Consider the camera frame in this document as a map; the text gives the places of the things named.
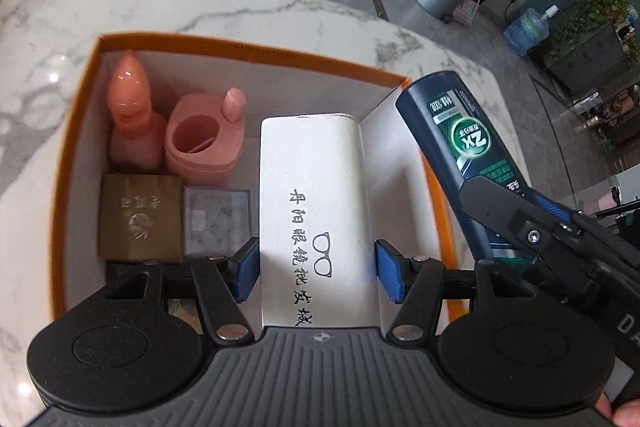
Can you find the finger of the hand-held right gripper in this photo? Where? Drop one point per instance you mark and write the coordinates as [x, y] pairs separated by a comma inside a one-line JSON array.
[[510, 217], [550, 207]]

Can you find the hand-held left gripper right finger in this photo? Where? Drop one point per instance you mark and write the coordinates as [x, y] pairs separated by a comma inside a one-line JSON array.
[[387, 272]]

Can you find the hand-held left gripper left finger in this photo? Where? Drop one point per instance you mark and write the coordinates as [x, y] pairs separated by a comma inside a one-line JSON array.
[[247, 272]]

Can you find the grey clear square case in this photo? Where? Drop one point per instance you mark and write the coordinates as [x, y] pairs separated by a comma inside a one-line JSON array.
[[215, 222]]

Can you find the dark blue shampoo bottle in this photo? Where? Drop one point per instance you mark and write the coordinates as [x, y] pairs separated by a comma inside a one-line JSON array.
[[450, 127]]

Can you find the orange-rimmed white box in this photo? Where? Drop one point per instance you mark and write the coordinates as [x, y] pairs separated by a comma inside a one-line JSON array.
[[390, 157]]

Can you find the brown box with gold emblem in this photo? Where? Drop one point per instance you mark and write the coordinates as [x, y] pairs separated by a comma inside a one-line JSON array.
[[140, 217]]

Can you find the white glasses case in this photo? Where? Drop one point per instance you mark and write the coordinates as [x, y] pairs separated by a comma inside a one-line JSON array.
[[315, 167]]

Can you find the person's right hand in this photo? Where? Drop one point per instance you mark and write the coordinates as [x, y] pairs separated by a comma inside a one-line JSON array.
[[625, 414]]

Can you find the cluttered low shelf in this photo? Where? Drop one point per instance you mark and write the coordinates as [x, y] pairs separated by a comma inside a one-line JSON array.
[[600, 112]]

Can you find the pink cup with peg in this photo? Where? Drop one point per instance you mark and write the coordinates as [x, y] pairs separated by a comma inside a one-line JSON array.
[[200, 167]]

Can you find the dark grey cabinet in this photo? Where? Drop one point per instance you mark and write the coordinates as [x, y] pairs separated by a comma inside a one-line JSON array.
[[585, 57]]

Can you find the pink pointed bottle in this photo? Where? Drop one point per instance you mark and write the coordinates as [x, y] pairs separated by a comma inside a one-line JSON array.
[[135, 142]]

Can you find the blue water jug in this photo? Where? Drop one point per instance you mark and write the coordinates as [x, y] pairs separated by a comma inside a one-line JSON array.
[[525, 32]]

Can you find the leafy green plant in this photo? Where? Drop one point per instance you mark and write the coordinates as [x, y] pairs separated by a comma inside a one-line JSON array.
[[600, 7]]

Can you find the pink woven basket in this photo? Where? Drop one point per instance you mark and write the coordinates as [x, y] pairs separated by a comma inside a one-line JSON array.
[[466, 9]]

